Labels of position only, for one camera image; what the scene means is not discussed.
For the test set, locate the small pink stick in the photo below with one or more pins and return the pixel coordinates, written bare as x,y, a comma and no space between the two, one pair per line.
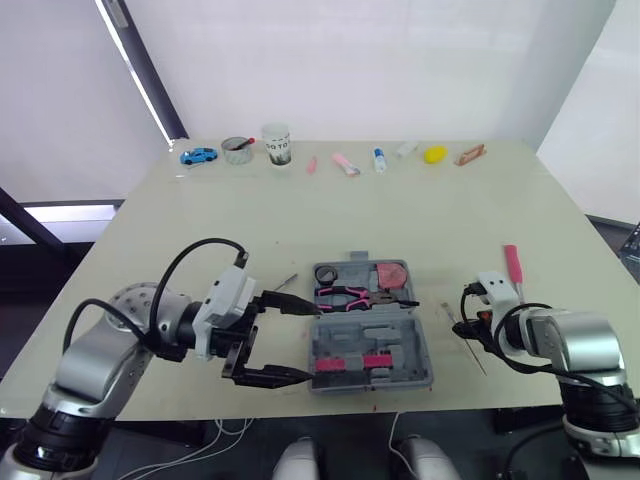
312,165

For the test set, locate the blue toy car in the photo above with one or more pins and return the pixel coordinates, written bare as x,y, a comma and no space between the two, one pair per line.
199,156

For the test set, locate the brown snack pack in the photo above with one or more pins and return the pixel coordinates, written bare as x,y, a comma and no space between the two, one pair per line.
470,154

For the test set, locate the grey tape roll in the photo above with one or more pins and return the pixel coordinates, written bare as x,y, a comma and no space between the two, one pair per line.
237,156

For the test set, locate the pink tool piece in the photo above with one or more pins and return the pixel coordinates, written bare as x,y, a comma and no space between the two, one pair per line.
330,365
377,361

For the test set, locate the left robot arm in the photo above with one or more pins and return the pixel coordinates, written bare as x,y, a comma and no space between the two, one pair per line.
95,360

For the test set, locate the black tape roll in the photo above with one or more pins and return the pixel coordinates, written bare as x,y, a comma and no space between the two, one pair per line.
320,274

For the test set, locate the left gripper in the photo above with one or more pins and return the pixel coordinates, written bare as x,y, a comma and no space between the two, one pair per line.
245,345

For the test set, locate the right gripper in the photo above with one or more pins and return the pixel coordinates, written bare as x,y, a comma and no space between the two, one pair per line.
480,327

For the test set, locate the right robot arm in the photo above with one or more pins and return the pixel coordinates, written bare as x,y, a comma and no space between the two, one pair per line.
580,335

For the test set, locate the red tipped black pen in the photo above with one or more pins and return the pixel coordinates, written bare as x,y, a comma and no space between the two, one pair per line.
245,143

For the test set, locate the pink and black pliers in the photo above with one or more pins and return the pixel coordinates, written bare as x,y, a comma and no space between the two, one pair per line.
350,297

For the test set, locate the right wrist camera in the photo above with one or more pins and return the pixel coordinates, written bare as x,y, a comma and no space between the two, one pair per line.
497,290

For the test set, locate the white paper cup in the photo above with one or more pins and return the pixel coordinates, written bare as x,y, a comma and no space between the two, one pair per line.
276,145

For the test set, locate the yellow toy lemon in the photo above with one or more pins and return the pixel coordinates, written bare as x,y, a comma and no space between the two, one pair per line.
435,155

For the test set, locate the robot body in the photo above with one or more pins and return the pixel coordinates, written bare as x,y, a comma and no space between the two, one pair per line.
420,457

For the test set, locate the thin metal screwdriver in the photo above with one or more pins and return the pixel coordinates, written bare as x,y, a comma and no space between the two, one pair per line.
477,358

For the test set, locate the white tube with blue cap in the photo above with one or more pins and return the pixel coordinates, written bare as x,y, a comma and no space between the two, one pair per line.
380,160

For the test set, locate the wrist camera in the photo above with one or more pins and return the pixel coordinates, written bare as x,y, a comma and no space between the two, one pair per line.
497,290
225,305

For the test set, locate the pink tape measure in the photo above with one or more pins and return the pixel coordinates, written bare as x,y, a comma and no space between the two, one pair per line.
390,276

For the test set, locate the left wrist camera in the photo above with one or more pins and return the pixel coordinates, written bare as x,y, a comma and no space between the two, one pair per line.
225,305

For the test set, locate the pink snack pack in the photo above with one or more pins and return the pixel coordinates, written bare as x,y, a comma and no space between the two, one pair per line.
345,164

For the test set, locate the grey tool case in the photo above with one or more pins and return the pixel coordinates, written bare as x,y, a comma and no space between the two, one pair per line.
370,345

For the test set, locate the small metal bit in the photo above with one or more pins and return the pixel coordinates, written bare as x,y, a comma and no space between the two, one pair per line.
287,281

